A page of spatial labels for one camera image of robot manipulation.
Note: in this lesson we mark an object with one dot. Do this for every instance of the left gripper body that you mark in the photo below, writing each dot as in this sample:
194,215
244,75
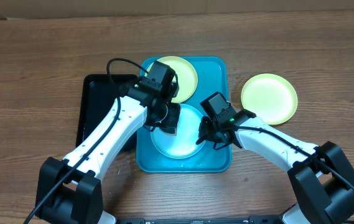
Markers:
168,116

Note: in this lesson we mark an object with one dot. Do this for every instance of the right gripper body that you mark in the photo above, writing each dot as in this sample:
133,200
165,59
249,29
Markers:
210,132

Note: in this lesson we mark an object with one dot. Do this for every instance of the light blue plate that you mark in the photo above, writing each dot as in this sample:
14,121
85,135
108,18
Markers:
182,144

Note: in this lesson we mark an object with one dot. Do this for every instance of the yellow-rimmed plate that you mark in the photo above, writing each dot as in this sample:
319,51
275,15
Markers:
187,75
271,97

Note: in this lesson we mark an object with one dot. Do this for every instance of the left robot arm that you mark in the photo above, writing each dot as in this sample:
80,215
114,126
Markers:
69,190

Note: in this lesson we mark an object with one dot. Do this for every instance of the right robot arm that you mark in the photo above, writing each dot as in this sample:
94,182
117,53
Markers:
322,177

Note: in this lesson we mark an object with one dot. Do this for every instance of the teal plastic tray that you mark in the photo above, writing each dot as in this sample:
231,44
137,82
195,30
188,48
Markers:
212,77

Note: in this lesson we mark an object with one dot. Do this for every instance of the black plastic tray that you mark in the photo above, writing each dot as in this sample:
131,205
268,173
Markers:
97,100

